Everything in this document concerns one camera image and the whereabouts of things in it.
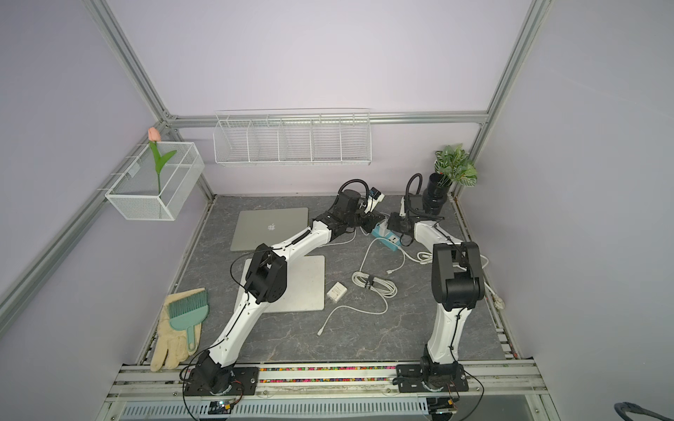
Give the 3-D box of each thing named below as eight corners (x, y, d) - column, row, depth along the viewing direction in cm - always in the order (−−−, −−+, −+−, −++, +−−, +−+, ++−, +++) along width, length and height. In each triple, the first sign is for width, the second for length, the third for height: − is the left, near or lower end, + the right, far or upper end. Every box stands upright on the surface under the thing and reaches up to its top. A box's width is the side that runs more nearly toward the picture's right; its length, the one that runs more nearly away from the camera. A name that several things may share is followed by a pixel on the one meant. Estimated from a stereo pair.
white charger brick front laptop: (327, 294, 92) (327, 292, 90) (338, 283, 94) (338, 280, 93) (336, 302, 90) (336, 300, 88) (347, 291, 93) (347, 288, 91)
